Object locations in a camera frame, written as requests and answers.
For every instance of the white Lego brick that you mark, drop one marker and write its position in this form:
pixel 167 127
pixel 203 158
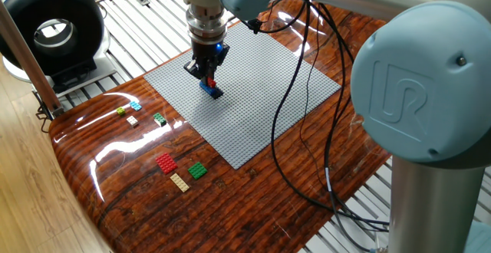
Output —
pixel 132 121

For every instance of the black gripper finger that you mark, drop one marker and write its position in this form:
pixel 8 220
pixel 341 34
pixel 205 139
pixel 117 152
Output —
pixel 219 59
pixel 195 71

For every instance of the grey Lego baseplate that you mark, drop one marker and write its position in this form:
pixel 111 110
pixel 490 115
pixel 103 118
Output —
pixel 249 122

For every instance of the light blue Lego brick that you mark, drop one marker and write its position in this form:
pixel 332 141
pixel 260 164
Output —
pixel 136 106

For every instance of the red wide Lego plate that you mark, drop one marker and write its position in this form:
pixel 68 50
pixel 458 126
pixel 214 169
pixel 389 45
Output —
pixel 166 163

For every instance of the lime green Lego brick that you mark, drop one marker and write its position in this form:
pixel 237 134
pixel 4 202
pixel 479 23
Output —
pixel 120 111

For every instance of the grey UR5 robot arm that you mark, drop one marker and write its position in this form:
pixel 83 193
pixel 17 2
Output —
pixel 426 84

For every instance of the green small Lego brick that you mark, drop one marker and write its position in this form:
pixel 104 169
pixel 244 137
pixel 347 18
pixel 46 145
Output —
pixel 160 119

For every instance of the tan Lego plate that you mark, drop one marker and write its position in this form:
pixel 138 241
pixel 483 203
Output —
pixel 179 182

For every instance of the red long Lego brick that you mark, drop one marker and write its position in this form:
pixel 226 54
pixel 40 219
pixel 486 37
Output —
pixel 211 82

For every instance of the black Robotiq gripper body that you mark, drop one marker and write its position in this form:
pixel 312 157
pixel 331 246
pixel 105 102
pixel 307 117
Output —
pixel 207 53

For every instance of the wood pattern table mat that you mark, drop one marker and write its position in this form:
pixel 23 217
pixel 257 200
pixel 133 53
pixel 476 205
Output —
pixel 230 214

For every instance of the green square Lego plate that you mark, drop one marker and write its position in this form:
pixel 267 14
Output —
pixel 197 170

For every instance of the brown wooden pole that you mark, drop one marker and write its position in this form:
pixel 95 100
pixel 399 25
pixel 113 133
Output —
pixel 31 69

